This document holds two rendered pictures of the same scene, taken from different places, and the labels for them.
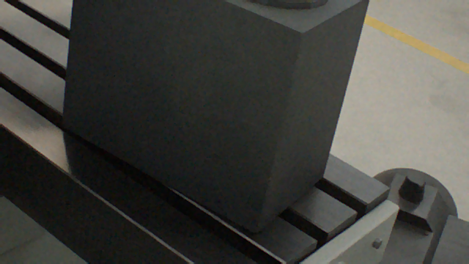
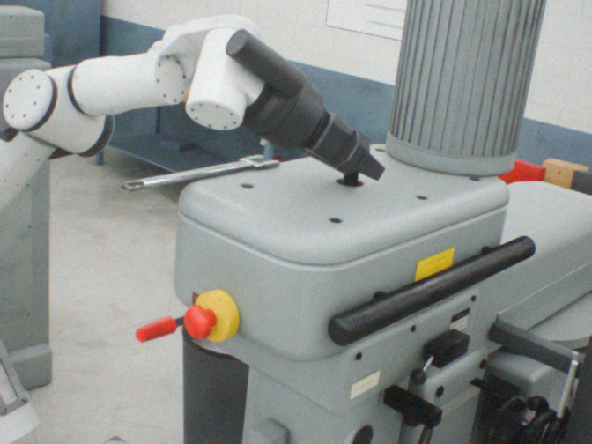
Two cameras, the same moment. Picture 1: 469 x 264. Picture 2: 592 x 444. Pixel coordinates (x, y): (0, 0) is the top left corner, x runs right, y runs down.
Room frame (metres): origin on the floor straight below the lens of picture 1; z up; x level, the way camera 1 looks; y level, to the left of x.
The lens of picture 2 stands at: (1.95, 0.42, 2.20)
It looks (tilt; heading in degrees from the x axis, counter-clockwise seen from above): 19 degrees down; 186
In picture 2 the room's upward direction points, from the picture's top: 6 degrees clockwise
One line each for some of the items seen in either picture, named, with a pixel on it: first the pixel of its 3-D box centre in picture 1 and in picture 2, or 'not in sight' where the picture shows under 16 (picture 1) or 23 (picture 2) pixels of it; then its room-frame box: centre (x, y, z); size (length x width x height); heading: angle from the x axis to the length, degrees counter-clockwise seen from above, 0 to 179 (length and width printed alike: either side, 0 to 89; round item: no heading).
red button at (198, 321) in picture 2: not in sight; (202, 321); (1.12, 0.25, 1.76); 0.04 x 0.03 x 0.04; 56
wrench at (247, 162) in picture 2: not in sight; (203, 172); (0.98, 0.20, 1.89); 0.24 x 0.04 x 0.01; 145
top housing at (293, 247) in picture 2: not in sight; (349, 235); (0.90, 0.40, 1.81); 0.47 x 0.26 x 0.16; 146
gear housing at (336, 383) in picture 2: not in sight; (350, 314); (0.88, 0.41, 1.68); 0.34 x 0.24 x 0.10; 146
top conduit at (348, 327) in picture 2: not in sight; (444, 281); (0.97, 0.53, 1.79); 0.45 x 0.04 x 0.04; 146
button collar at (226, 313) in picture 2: not in sight; (216, 315); (1.11, 0.26, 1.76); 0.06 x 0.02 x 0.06; 56
